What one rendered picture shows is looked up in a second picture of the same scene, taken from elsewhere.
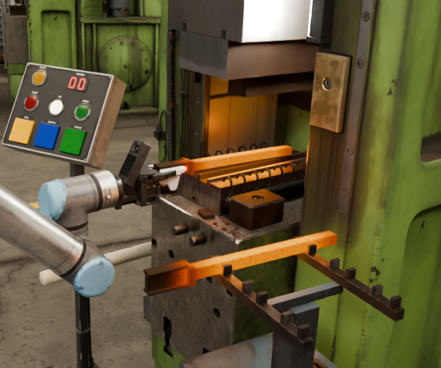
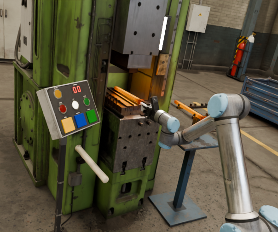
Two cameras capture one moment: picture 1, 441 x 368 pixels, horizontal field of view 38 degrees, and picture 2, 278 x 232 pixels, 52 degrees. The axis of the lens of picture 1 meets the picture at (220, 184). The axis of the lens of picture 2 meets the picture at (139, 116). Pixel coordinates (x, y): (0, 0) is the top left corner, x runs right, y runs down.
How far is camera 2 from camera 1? 253 cm
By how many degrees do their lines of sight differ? 81
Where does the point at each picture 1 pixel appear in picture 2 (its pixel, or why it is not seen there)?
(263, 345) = not seen: hidden behind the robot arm
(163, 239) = (125, 133)
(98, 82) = (83, 85)
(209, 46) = (143, 58)
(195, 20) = (138, 50)
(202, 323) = (143, 150)
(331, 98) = (164, 66)
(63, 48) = not seen: outside the picture
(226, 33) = (152, 53)
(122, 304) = not seen: outside the picture
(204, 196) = (136, 110)
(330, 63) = (165, 56)
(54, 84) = (66, 94)
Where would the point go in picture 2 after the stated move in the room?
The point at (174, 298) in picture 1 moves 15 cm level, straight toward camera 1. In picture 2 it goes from (129, 151) to (148, 154)
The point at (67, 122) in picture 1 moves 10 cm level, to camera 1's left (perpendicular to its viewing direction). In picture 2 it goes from (83, 109) to (78, 115)
